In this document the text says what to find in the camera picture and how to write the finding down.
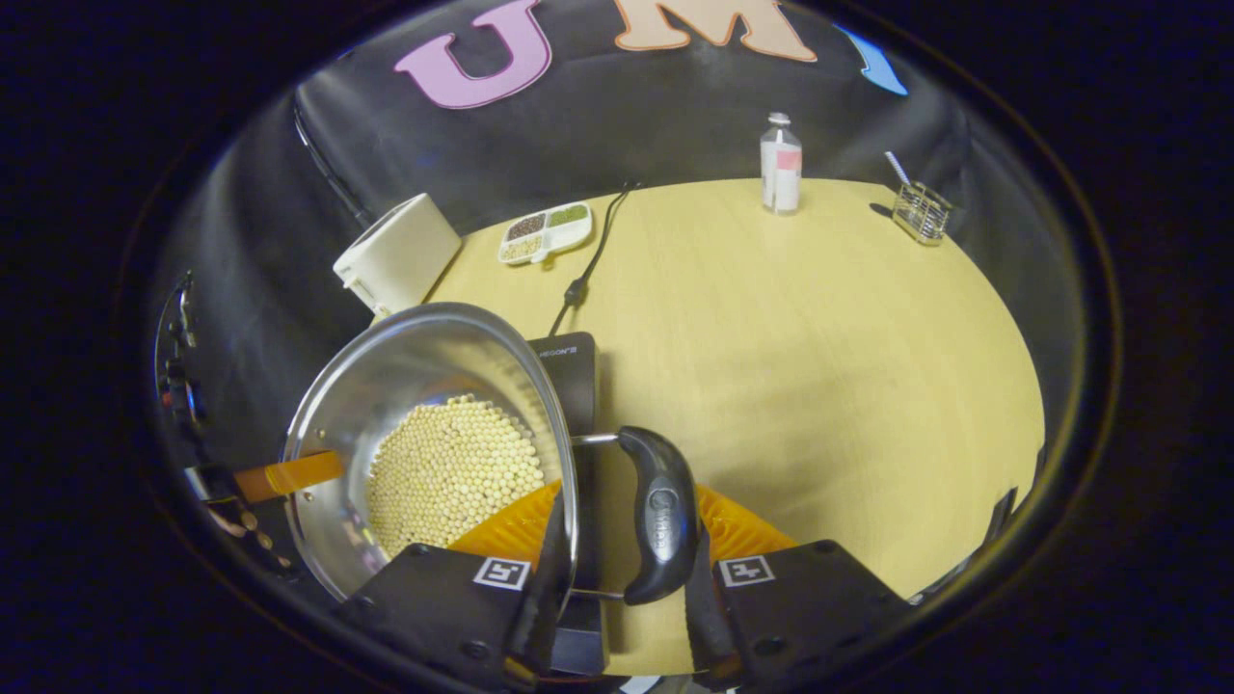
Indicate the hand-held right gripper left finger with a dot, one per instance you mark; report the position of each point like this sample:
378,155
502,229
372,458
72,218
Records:
540,607

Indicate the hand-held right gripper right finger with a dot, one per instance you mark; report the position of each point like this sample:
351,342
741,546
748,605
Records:
702,617

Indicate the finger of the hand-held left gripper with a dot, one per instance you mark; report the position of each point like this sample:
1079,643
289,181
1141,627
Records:
289,475

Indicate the black induction cooktop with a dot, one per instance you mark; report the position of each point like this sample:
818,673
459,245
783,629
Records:
574,376

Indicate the pile of yellow beans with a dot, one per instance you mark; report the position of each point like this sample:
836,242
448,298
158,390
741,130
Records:
453,472

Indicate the white toaster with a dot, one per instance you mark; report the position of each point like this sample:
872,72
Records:
400,255

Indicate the white divided seasoning tray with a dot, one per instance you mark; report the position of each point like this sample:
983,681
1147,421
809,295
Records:
545,231

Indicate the clear bottle with pink label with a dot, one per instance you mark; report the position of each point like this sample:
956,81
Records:
781,173

